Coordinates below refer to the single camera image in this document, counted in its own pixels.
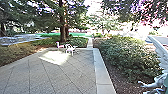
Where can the low green shrub bed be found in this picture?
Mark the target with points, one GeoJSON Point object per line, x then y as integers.
{"type": "Point", "coordinates": [78, 41]}

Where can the green garden hedge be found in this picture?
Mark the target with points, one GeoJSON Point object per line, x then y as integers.
{"type": "Point", "coordinates": [128, 55]}

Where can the large green tree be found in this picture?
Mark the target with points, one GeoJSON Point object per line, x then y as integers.
{"type": "Point", "coordinates": [63, 20]}

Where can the white garden statue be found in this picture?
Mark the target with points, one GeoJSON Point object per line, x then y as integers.
{"type": "Point", "coordinates": [159, 71]}

